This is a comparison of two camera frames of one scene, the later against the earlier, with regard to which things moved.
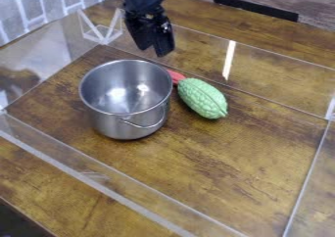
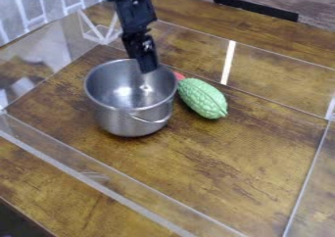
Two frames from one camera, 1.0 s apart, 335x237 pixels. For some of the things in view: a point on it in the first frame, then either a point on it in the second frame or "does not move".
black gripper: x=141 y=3 to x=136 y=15
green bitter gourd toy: x=201 y=99 does not move
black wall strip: x=265 y=10 does not move
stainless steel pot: x=125 y=93 does not move
